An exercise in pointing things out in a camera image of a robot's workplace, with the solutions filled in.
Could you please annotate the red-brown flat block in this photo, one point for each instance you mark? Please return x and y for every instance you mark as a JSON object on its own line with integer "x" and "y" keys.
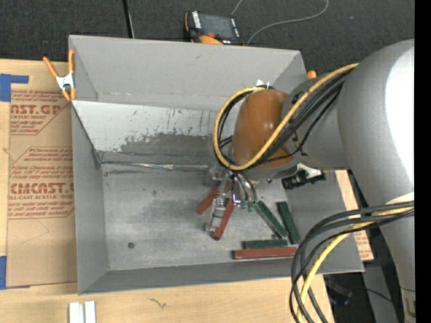
{"x": 207, "y": 203}
{"x": 266, "y": 253}
{"x": 225, "y": 222}

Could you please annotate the grey metal bin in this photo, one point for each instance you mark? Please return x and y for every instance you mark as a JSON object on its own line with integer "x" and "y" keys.
{"x": 155, "y": 214}

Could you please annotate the dark green flat block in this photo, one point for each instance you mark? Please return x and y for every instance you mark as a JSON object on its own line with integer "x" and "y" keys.
{"x": 289, "y": 222}
{"x": 264, "y": 244}
{"x": 271, "y": 221}

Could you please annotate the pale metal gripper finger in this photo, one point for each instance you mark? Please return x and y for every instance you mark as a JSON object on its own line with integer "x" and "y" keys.
{"x": 215, "y": 215}

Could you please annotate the black cylinder on white bracket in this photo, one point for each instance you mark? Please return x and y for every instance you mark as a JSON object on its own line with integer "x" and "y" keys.
{"x": 299, "y": 179}

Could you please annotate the brown cardboard board, red print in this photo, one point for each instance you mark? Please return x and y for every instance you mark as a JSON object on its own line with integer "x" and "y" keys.
{"x": 37, "y": 234}

